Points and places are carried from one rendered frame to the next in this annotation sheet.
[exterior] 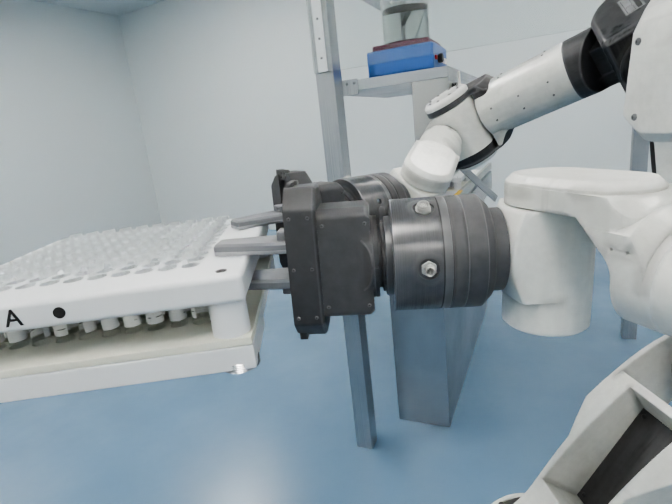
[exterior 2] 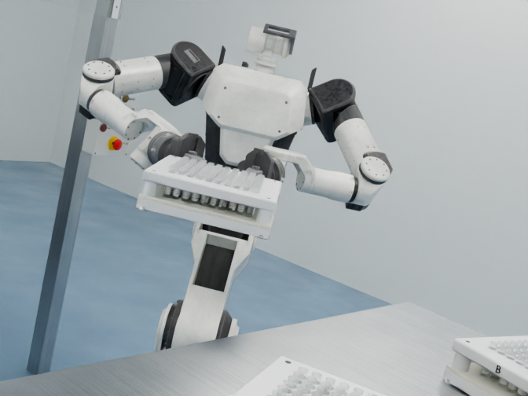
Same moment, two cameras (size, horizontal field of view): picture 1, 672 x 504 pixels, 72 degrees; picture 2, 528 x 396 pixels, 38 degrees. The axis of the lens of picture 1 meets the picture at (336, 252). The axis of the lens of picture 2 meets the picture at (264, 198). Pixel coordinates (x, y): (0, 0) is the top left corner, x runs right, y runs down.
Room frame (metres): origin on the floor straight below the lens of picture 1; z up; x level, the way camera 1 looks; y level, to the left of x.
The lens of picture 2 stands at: (0.22, 1.63, 1.28)
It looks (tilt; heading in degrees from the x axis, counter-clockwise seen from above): 10 degrees down; 274
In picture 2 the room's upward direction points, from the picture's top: 13 degrees clockwise
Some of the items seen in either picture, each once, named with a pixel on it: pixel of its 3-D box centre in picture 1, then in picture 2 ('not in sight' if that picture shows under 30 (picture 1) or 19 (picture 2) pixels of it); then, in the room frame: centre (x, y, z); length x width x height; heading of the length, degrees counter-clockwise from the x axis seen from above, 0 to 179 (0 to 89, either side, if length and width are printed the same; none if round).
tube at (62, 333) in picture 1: (60, 316); not in sight; (0.33, 0.22, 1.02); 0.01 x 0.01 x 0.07
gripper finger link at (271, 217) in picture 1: (260, 216); (196, 157); (0.48, 0.07, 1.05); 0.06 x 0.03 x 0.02; 125
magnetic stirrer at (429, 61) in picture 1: (410, 60); not in sight; (1.52, -0.30, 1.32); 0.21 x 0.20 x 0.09; 64
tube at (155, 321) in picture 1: (152, 304); not in sight; (0.34, 0.15, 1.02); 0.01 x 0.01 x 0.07
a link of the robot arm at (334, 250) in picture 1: (367, 257); (260, 176); (0.35, -0.02, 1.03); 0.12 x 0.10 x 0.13; 85
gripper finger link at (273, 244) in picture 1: (254, 241); (252, 170); (0.36, 0.06, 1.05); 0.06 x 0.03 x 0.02; 85
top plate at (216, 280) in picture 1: (126, 262); (217, 181); (0.41, 0.19, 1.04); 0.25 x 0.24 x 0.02; 3
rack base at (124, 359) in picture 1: (138, 311); (211, 204); (0.41, 0.19, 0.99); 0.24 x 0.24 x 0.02; 3
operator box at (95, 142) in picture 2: not in sight; (111, 117); (0.97, -0.94, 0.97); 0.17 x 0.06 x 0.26; 64
